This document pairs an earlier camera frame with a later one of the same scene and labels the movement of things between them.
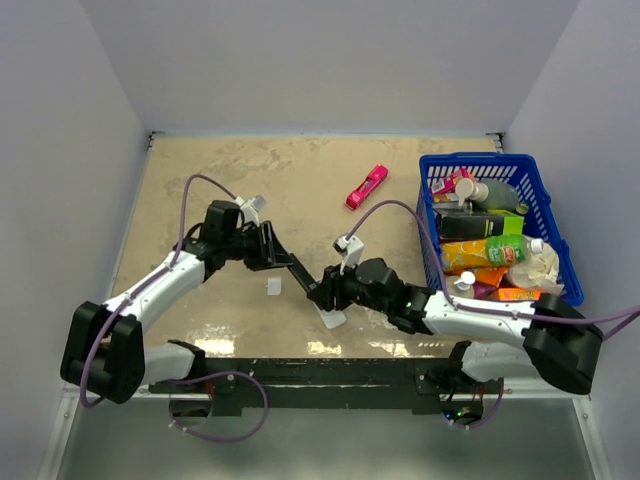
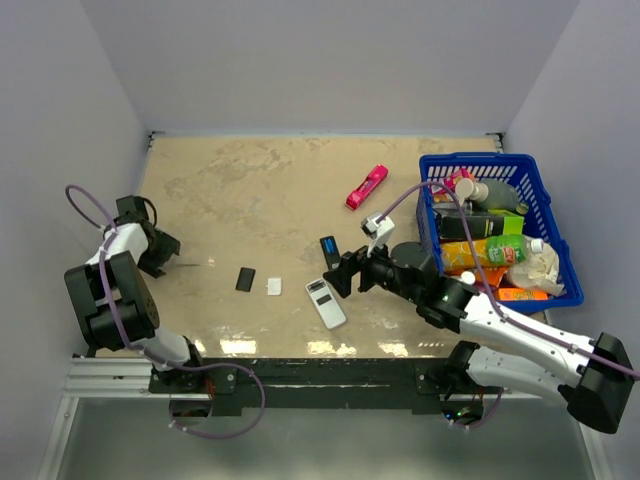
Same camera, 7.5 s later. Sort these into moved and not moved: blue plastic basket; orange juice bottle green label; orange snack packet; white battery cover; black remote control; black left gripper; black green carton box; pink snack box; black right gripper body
Moved: black remote control; black right gripper body; black left gripper
Not moved: black green carton box; white battery cover; pink snack box; orange snack packet; blue plastic basket; orange juice bottle green label
